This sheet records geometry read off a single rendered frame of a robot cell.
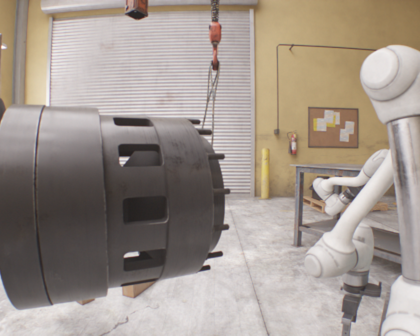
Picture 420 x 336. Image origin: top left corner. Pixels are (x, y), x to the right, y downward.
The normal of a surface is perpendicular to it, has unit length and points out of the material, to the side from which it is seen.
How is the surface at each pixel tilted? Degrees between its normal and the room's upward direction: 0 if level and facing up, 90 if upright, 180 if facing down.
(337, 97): 90
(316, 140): 90
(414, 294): 53
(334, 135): 90
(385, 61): 85
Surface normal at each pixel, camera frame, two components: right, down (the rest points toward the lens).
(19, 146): 0.36, -0.53
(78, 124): 0.28, -0.73
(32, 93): -0.01, 0.06
